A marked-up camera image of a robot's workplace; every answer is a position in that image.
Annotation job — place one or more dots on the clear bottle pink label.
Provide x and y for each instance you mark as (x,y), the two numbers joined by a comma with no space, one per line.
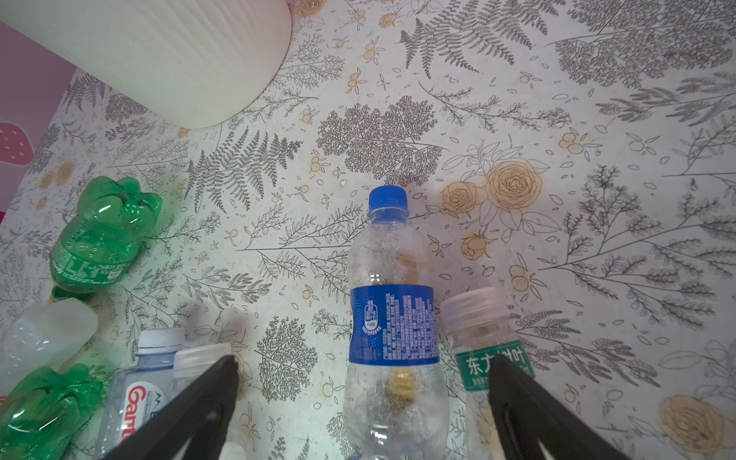
(137,394)

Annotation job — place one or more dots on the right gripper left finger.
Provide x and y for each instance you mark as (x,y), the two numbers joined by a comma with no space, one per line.
(194,425)

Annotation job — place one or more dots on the clear bottle red label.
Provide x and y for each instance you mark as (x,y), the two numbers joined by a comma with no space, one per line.
(45,334)

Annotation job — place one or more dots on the blue label bottle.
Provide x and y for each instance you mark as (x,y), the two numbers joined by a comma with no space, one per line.
(396,400)

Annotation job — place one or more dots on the green bottle lower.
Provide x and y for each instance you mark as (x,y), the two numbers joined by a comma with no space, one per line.
(41,416)

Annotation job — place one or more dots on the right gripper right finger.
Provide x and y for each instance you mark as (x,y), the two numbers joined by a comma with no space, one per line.
(532,424)

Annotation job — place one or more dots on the tea bottle beige label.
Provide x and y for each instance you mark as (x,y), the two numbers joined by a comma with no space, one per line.
(477,324)

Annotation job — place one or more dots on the green bottle upper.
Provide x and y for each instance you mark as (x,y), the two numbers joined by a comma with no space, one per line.
(97,248)

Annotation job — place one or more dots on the white plastic waste bin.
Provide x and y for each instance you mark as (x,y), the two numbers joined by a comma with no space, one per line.
(195,63)

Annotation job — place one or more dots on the clear bottle green label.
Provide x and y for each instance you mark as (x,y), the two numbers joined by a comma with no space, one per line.
(191,363)

